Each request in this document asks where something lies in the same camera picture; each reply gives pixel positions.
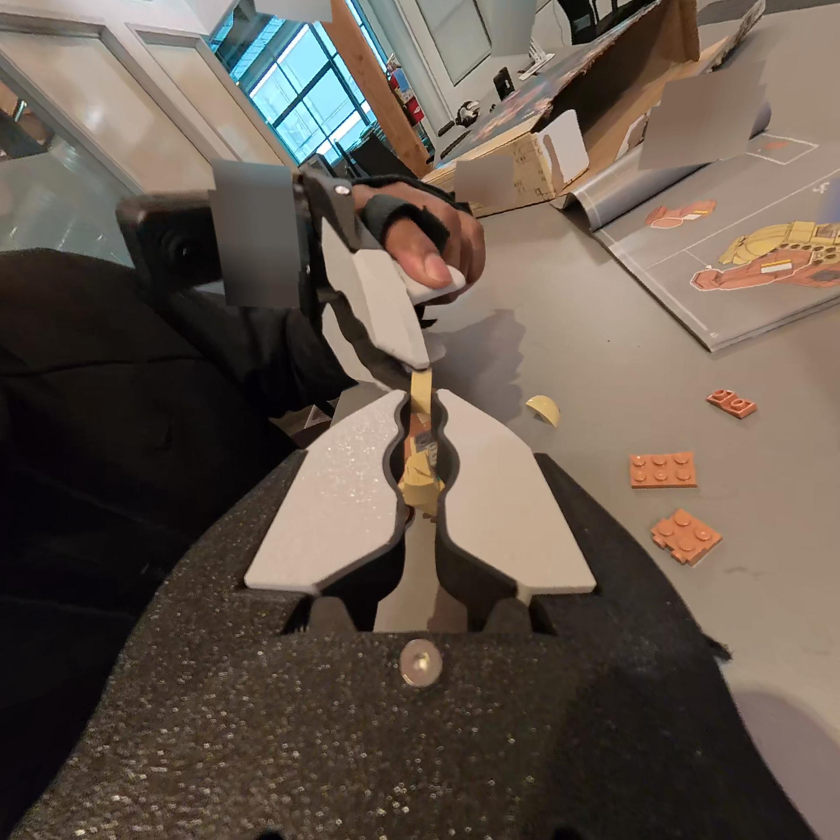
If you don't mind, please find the small reddish brown plate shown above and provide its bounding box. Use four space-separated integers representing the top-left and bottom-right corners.
707 388 757 419

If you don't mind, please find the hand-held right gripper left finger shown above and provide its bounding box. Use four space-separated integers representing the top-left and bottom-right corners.
244 389 409 595

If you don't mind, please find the reddish brown square brick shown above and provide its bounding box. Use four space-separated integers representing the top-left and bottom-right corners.
651 508 723 567

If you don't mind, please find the wooden pillar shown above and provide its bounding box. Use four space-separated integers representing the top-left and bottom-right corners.
331 0 432 178

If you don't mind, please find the person's left hand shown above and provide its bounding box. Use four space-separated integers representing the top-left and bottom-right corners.
353 174 488 291

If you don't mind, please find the red fire extinguisher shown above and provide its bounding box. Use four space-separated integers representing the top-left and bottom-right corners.
386 54 426 127

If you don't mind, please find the tan and brown brick model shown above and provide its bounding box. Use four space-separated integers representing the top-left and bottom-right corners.
397 413 455 524

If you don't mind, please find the person's left forearm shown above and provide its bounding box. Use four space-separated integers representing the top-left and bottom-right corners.
197 289 358 427

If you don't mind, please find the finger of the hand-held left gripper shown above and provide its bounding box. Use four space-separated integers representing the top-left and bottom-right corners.
328 302 413 389
320 217 432 370

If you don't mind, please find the black office chair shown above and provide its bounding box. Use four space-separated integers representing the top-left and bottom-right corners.
315 134 421 181

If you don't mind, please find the brown cardboard box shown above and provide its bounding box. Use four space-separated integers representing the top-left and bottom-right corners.
420 0 765 219

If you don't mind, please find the reddish brown flat plate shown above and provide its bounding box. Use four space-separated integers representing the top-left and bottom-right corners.
630 451 698 490

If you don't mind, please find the grey instruction booklet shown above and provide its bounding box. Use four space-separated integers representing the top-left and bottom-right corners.
551 108 840 353

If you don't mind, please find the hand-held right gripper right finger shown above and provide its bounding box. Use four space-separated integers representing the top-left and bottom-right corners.
433 388 598 601

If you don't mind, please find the grey desk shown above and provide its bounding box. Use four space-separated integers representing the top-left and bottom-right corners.
328 26 840 840

